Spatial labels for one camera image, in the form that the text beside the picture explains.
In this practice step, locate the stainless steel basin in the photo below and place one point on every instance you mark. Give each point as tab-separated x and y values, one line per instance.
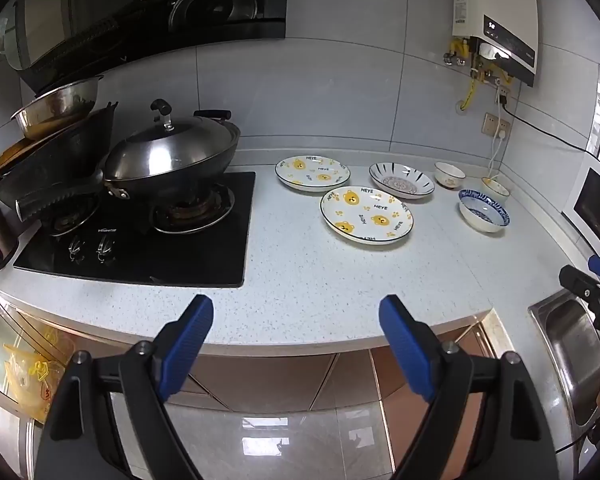
55	105

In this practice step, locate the double wall outlet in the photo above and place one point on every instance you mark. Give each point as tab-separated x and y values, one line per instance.
495	124

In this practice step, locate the bear print plate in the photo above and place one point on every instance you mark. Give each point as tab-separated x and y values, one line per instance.
367	215
312	172

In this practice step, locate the black range hood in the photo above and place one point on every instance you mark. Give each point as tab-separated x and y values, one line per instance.
130	10

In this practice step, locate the single wall outlet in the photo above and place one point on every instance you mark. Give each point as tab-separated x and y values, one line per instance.
502	94

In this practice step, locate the blue patterned bowl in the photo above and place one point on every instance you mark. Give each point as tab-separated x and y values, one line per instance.
482	212

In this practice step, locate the steel wok lid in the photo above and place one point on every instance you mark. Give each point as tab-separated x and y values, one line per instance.
170	150

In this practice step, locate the small white bowl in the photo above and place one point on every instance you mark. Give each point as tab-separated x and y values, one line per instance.
495	191
450	176

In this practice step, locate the yellow plastic bag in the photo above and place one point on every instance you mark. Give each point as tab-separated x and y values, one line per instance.
35	375

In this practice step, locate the brown kitchen cabinet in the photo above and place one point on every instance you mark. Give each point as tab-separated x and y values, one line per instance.
280	380

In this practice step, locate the stove knob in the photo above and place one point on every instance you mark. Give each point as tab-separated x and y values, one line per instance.
106	249
77	250

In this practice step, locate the stainless steel sink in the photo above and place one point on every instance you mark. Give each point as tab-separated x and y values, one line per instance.
575	355

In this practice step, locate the striped rim plate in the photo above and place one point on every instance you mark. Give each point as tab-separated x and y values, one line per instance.
402	181

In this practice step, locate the white water heater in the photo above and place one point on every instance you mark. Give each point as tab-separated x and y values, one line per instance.
500	0

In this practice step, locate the white microwave oven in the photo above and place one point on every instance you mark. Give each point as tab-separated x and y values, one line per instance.
595	210

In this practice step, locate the brown wooden board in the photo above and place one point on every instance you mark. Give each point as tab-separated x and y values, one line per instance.
7	156

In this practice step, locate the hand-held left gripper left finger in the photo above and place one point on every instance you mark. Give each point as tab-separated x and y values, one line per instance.
187	345

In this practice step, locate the black gas stove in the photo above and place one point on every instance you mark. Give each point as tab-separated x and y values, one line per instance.
180	255

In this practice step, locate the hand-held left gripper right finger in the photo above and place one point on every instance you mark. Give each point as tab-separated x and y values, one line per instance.
410	345

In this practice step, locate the brass pipe fittings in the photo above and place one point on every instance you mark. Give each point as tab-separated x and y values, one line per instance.
462	52

